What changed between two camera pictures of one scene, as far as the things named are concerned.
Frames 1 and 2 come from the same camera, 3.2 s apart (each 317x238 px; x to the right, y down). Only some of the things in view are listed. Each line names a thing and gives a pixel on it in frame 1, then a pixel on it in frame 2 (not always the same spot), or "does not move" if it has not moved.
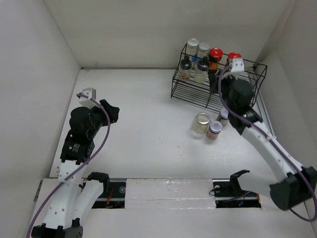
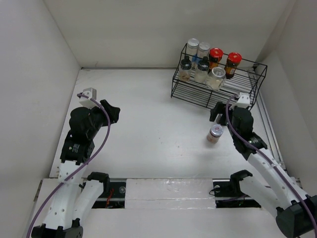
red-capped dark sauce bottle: (215, 55) does not move
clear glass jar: (200, 125) -> (216, 78)
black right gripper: (213, 80) -> (218, 108)
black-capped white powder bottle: (200, 74) does not move
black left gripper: (112, 110) does not move
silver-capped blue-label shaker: (203, 50) does not move
